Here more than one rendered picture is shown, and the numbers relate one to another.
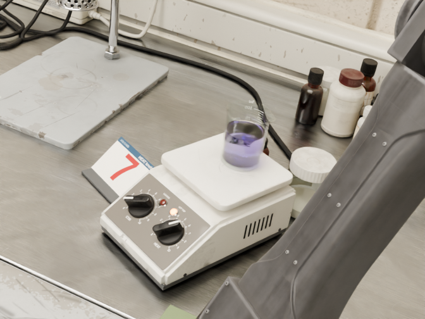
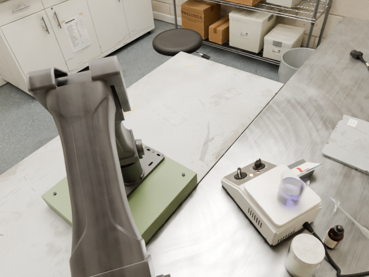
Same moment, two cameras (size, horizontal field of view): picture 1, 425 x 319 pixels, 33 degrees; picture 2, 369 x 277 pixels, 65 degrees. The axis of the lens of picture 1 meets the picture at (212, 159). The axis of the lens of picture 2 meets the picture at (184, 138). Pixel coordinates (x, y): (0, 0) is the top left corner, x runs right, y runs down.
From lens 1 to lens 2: 78 cm
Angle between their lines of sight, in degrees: 80
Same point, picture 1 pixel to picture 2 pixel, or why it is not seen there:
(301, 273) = not seen: hidden behind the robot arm
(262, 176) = (274, 207)
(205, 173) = (270, 180)
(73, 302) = (215, 156)
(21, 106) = (350, 134)
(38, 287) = (223, 147)
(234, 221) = (243, 196)
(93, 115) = (356, 161)
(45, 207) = (272, 148)
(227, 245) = (241, 204)
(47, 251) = (243, 149)
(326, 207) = not seen: hidden behind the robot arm
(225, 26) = not seen: outside the picture
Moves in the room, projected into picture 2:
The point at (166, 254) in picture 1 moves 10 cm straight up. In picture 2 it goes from (230, 176) to (231, 149)
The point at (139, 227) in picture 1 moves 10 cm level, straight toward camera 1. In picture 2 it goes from (247, 168) to (208, 164)
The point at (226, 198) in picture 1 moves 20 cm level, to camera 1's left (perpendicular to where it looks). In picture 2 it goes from (250, 186) to (260, 127)
